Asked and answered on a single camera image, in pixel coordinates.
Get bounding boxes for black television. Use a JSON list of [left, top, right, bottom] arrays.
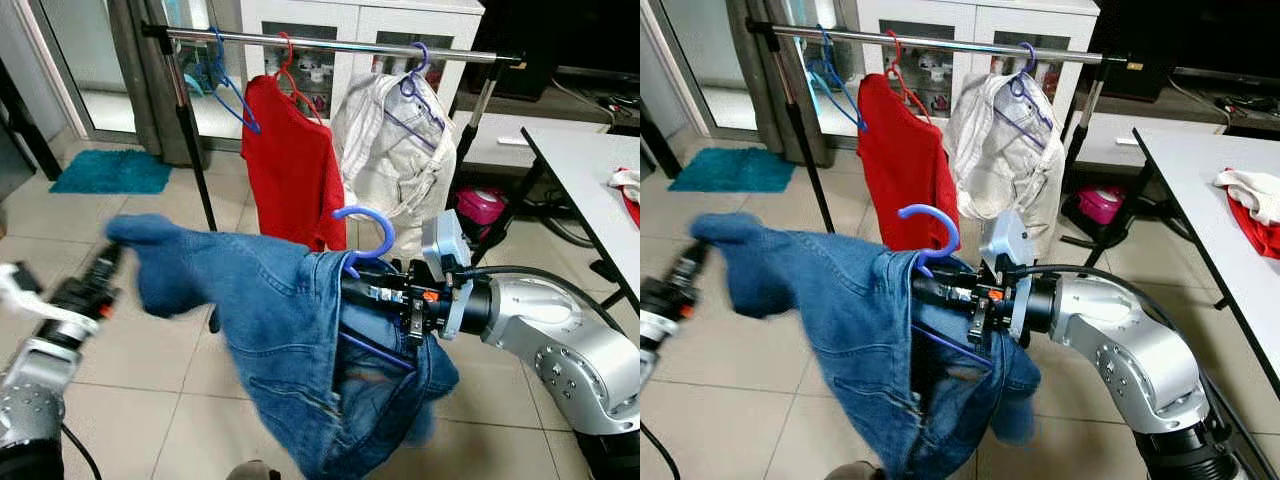
[[1090, 0, 1280, 101], [487, 0, 641, 101]]

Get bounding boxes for blue plastic hanger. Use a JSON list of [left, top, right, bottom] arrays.
[[805, 25, 869, 133], [205, 28, 263, 134]]

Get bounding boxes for teal floor mat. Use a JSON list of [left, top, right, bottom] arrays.
[[668, 147, 791, 193], [50, 148, 173, 196]]

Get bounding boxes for black slanted metal bar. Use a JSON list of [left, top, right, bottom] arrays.
[[0, 55, 63, 183]]

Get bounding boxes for metal clothes rack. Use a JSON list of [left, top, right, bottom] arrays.
[[745, 18, 1141, 236], [140, 22, 526, 236]]

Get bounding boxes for white stitched jeans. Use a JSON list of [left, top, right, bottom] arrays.
[[945, 70, 1067, 263], [333, 68, 458, 263]]

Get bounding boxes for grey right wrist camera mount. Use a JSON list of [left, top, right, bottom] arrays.
[[980, 210, 1037, 341], [420, 210, 474, 339]]

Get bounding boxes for pink plastic container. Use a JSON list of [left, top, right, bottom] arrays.
[[455, 185, 507, 227], [1077, 185, 1129, 226]]

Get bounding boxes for red Guess garment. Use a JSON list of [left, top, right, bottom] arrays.
[[240, 75, 348, 253], [857, 72, 963, 226]]

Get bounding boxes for white glass display cabinet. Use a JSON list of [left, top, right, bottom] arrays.
[[855, 0, 1101, 116], [240, 0, 488, 126]]

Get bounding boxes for grey curtain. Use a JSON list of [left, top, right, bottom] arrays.
[[105, 0, 246, 166], [725, 0, 861, 166]]

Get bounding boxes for blue denim jeans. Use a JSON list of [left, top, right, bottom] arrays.
[[690, 212, 1043, 480], [105, 213, 461, 480]]

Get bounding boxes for black metal table frame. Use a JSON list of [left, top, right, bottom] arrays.
[[1085, 128, 1280, 401], [488, 128, 641, 313]]

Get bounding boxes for red plastic hanger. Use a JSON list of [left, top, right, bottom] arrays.
[[272, 32, 323, 126], [882, 28, 936, 121]]

